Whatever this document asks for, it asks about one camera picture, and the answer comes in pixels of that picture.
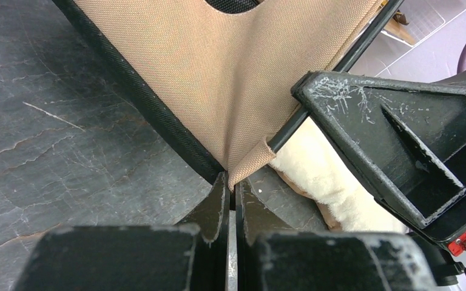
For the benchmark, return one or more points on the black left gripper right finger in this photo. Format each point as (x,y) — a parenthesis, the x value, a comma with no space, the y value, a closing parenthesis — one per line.
(274,256)

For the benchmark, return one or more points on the beige fabric pet tent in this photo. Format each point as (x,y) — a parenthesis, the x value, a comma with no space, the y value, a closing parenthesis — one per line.
(214,78)

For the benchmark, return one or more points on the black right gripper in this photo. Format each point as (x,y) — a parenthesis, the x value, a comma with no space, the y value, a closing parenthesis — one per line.
(406,143)

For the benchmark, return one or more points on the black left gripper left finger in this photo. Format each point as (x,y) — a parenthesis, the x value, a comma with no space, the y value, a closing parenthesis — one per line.
(189,255)

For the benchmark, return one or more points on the cream fluffy pillow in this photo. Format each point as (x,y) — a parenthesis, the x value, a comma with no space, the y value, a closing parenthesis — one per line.
(312,168)

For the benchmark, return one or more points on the white wire shelf rack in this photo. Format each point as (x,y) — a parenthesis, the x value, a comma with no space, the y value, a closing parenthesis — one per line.
(439,28)

